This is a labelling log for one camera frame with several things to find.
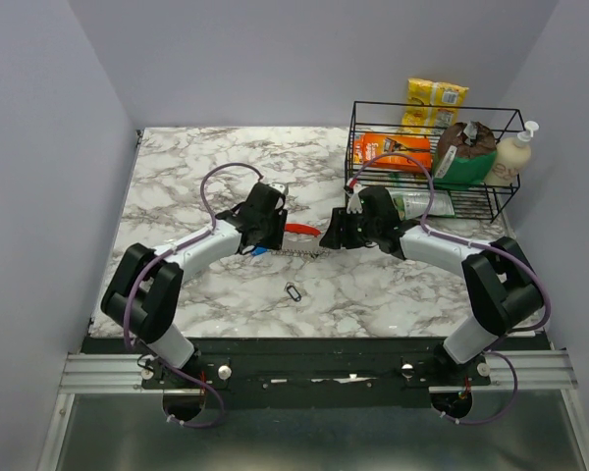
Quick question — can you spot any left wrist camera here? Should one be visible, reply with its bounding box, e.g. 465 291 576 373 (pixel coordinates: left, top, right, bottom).
269 183 289 196

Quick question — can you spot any brown green bag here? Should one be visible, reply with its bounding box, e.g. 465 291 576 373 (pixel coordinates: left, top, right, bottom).
432 121 497 190

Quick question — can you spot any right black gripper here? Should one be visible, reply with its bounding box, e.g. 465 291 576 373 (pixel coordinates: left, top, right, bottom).
318 207 380 249

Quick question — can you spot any cream lotion pump bottle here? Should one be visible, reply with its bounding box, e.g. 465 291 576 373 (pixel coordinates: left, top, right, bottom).
484 121 540 186

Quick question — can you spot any orange razor box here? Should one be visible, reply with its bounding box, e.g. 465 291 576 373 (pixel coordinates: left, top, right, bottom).
352 132 432 173

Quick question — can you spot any green white flat pouch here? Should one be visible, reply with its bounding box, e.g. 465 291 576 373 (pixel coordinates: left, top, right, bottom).
389 189 455 220

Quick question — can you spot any black wire basket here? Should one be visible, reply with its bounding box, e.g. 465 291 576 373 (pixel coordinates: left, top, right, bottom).
344 100 524 222

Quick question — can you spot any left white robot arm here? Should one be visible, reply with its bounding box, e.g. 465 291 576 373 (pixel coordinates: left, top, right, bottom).
100 182 288 388

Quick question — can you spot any black mounting base rail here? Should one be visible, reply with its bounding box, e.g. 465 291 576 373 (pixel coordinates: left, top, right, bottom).
84 338 490 411

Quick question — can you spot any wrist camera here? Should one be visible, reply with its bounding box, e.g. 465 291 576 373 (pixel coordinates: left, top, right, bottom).
346 185 363 215
269 183 289 196

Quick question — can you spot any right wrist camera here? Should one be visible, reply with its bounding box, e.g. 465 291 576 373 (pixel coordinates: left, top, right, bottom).
346 185 363 215

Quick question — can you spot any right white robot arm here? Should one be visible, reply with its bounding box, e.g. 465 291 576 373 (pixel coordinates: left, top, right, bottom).
319 186 548 385

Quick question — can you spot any yellow snack packet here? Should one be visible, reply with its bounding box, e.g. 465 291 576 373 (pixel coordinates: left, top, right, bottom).
402 78 469 134

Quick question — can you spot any blue key tag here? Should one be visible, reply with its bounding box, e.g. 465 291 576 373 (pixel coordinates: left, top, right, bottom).
250 247 267 257

